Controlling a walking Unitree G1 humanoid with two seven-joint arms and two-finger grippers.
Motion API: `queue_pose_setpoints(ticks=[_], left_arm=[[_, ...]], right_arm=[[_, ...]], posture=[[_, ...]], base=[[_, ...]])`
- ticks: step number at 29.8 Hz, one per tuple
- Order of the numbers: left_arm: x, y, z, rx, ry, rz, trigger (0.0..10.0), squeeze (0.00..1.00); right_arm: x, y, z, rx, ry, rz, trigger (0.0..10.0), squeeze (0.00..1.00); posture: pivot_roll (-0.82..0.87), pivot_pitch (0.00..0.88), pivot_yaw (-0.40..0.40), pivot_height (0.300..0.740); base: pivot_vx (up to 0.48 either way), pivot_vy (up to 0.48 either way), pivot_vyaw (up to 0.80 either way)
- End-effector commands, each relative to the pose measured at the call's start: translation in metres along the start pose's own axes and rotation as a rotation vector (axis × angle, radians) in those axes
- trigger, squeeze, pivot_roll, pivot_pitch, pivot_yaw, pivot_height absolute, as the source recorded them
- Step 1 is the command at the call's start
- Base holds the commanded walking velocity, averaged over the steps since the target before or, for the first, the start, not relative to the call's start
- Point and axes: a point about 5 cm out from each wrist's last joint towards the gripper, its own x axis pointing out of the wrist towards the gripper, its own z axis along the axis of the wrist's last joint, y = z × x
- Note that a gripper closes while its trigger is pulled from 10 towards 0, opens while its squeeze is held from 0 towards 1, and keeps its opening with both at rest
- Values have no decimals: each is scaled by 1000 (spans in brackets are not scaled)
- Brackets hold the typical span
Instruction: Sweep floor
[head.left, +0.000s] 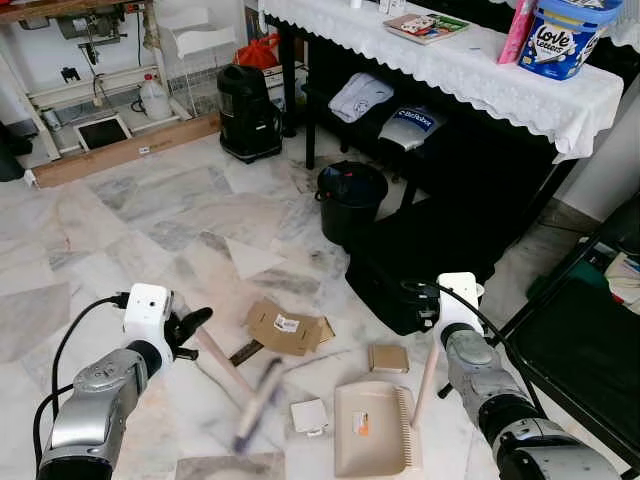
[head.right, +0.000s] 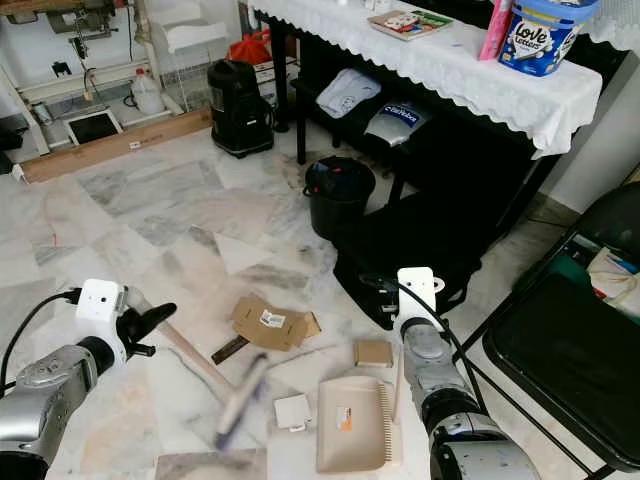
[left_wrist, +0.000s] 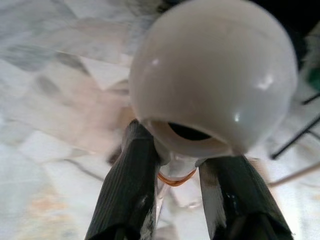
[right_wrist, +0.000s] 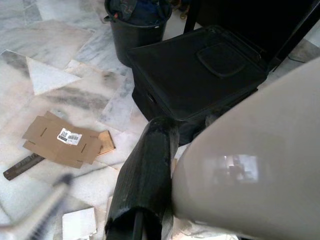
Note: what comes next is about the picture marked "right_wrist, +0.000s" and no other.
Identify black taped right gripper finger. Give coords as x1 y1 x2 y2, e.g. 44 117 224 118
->
104 116 181 240

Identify white plastic dustpan handle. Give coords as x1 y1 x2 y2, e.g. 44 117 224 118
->
171 56 320 240

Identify white paper sheet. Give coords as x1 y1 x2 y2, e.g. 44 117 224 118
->
61 206 99 240

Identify flattened brown cardboard box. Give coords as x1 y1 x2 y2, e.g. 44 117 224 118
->
21 111 117 170

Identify silver broom stick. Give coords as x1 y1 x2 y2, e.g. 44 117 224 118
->
0 172 74 240

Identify black fabric suitcase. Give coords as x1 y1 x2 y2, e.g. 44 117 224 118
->
126 24 272 146

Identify dark brown flat strip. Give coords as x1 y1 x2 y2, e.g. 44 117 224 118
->
2 153 46 181

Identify black plastic bucket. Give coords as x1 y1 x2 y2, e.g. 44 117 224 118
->
103 0 173 66

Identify dark clothes in bucket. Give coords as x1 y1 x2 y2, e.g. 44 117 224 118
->
107 0 172 26

